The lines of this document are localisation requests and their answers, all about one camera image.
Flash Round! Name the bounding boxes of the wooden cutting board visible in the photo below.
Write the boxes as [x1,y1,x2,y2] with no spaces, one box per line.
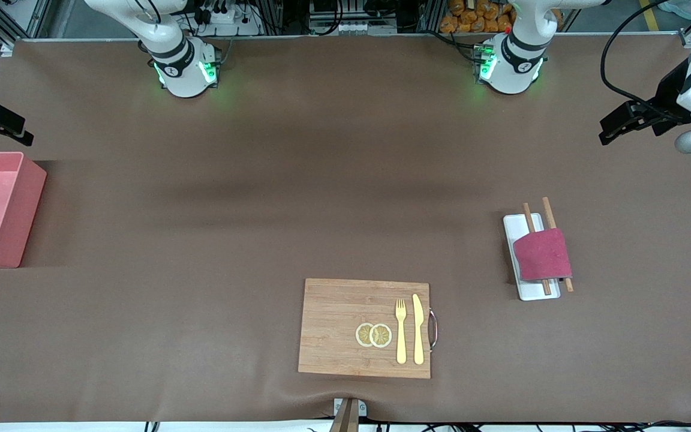
[298,278,439,380]

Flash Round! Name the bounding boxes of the white rectangular tray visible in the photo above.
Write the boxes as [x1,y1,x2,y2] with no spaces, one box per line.
[503,213,561,301]

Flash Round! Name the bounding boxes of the white power strip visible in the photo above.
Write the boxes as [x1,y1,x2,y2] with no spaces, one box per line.
[193,6,262,37]

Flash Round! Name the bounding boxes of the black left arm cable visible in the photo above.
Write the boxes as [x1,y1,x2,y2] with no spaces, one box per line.
[600,0,691,116]

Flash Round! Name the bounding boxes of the red cloth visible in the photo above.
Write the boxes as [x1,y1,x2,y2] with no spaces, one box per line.
[513,228,573,283]

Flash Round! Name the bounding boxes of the pile of orange items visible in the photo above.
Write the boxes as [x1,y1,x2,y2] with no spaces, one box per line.
[440,0,562,34]

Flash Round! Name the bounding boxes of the wooden chopstick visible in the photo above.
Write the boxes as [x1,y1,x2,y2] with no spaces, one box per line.
[522,203,552,296]
[542,197,574,293]

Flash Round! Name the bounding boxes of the yellow fork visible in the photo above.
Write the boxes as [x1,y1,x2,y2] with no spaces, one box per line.
[395,299,407,364]

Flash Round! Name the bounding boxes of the brown table mat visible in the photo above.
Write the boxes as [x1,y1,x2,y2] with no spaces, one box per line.
[0,33,691,424]

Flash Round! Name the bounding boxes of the yellow knife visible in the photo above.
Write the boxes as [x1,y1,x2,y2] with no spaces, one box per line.
[412,293,425,365]

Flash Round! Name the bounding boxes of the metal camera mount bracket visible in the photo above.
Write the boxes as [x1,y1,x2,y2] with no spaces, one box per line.
[329,398,367,432]

